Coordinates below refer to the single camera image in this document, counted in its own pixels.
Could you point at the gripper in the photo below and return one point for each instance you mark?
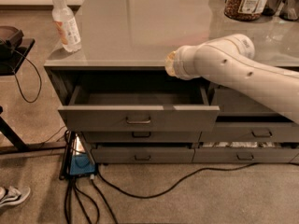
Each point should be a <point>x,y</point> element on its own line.
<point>177,63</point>

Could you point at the grey drawer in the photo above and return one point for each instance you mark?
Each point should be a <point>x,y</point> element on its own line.
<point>282,132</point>
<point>143,155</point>
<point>234,103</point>
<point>244,155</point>
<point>147,137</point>
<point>152,111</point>

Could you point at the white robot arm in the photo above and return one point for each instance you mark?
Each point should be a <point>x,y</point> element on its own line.
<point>228,61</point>

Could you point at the grey drawer cabinet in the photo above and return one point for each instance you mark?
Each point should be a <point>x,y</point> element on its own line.
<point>125,42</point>

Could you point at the glass jar of nuts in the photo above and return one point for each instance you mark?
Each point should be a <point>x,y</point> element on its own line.
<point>244,10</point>

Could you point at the clear plastic water bottle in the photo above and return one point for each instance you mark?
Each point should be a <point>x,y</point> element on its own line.
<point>66,26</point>

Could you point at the blue power box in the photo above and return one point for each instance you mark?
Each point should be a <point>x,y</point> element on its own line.
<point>80,165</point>

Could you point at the dark device on stand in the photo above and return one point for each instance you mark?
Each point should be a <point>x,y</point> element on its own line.
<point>10,39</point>

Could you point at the black side stand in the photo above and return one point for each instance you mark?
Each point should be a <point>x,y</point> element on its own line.
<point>30,102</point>

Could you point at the grey sneaker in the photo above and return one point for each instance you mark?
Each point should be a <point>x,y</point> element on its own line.
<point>12,196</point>

